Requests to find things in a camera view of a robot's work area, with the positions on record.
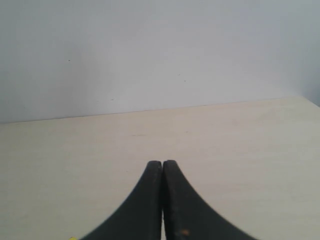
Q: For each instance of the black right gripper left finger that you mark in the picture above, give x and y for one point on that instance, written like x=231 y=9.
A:
x=139 y=217

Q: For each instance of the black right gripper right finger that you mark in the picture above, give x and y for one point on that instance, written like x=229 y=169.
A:
x=187 y=216

